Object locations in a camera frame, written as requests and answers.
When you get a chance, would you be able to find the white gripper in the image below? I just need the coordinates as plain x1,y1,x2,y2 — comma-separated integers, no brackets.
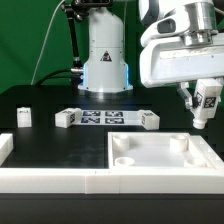
139,33,224,109

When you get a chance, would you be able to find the white square tabletop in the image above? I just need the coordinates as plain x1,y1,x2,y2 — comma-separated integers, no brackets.
108,132,224,169

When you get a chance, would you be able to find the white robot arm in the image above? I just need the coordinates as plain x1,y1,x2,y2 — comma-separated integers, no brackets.
76,0,224,95

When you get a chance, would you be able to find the white U-shaped obstacle fence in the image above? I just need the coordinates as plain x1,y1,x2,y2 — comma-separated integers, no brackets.
0,134,224,194

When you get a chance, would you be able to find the sheet of fiducial markers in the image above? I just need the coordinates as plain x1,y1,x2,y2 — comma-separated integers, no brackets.
75,110,141,126

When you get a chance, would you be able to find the black cable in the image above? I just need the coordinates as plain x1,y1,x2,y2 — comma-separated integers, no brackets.
34,68,83,87

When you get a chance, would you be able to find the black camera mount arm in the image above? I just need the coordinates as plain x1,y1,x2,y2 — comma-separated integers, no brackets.
62,0,113,74

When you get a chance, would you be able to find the white cable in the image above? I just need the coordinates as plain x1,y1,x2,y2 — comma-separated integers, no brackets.
30,0,66,86

